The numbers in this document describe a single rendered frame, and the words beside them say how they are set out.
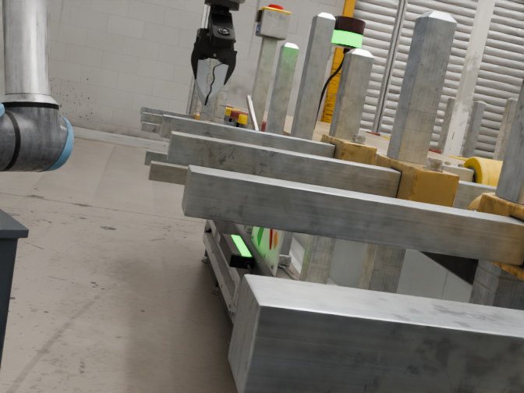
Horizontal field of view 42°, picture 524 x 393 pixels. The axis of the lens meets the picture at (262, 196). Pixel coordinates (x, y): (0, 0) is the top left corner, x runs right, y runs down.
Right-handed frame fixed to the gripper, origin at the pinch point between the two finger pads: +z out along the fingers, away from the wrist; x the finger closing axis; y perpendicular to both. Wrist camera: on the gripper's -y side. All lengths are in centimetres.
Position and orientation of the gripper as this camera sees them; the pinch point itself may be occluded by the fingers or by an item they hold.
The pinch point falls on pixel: (207, 99)
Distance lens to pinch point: 139.9
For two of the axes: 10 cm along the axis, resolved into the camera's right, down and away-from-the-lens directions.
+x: -9.6, -1.5, -2.3
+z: -1.9, 9.7, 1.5
